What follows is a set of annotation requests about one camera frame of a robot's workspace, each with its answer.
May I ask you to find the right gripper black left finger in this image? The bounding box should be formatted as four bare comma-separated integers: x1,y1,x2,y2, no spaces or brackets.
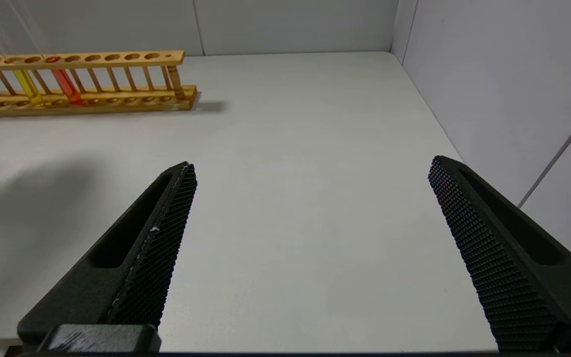
17,161,198,344

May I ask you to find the wooden test tube rack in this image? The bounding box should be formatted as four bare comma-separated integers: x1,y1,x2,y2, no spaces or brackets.
0,50,198,118

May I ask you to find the test tube with red liquid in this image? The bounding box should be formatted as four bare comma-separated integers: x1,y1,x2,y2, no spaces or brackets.
10,0,84,106

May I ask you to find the test tube with yellow liquid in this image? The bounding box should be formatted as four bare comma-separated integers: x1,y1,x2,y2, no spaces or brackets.
0,0,46,108

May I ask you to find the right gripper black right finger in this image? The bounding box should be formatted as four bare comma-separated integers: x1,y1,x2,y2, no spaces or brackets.
428,155,571,353

